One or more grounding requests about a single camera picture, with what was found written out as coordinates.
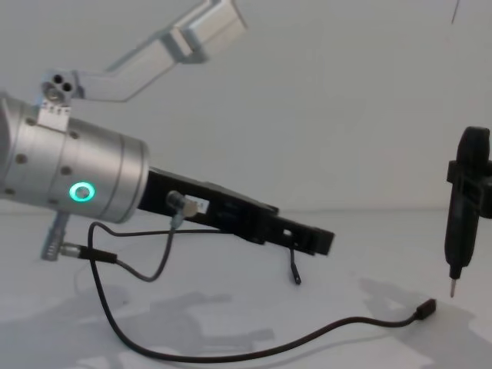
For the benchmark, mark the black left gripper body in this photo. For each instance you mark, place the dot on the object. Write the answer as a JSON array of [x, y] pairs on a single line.
[[215, 207]]

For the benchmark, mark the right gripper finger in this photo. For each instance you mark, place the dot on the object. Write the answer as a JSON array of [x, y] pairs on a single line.
[[478, 171]]

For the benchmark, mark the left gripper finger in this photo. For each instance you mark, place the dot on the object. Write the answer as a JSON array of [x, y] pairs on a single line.
[[307, 239]]

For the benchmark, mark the black electric screwdriver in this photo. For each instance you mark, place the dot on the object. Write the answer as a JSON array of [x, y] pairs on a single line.
[[459, 238]]

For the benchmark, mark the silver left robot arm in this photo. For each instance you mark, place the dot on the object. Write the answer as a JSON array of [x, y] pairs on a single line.
[[77, 165]]

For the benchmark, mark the white table cloth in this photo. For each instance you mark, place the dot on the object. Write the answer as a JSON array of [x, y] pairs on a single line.
[[346, 338]]

